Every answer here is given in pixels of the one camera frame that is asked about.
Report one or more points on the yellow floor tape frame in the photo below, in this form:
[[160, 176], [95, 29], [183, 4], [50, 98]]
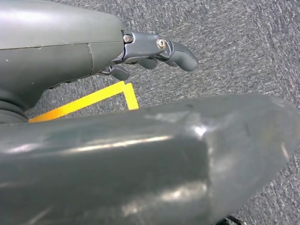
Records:
[[93, 97]]

